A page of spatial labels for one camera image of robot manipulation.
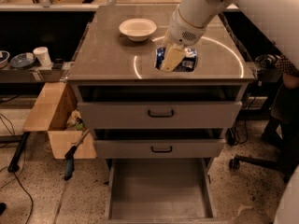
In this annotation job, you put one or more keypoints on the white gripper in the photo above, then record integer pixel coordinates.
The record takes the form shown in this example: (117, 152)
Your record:
(184, 32)

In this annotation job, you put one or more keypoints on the blue pepsi can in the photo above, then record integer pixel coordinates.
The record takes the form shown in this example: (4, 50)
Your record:
(188, 64)

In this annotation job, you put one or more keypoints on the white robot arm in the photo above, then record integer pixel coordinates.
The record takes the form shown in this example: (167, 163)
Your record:
(278, 20)

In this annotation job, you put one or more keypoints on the grey drawer cabinet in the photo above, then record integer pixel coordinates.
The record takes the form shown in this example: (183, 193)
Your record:
(109, 58)

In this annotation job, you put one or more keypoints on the grey top drawer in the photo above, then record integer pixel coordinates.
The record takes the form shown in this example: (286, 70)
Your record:
(141, 107)

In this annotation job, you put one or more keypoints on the grey drawer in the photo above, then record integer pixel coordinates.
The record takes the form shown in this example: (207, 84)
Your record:
(159, 191)
(157, 143)
(141, 107)

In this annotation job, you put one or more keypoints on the grey middle drawer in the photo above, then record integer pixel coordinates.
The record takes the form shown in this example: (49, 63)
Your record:
(157, 143)

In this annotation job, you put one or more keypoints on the grey bottom drawer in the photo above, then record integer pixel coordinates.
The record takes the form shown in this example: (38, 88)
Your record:
(159, 191)

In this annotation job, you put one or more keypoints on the grey side shelf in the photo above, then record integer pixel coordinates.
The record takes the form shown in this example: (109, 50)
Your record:
(34, 74)

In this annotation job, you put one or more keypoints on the person in patterned shirt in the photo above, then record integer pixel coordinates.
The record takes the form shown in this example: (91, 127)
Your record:
(286, 105)

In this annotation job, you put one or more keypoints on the open cardboard box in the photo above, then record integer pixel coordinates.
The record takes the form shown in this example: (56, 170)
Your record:
(55, 112)

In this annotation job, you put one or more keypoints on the white foam cup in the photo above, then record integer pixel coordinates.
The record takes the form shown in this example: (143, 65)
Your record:
(42, 54)

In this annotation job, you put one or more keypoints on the black teal clamp tool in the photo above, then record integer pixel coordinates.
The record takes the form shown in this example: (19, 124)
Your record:
(69, 156)

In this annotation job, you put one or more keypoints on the blue grey bowl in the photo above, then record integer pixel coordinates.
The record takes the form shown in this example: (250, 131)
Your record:
(23, 61)

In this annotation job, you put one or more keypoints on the white bowl at edge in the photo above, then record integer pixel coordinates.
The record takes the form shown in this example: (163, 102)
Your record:
(4, 56)

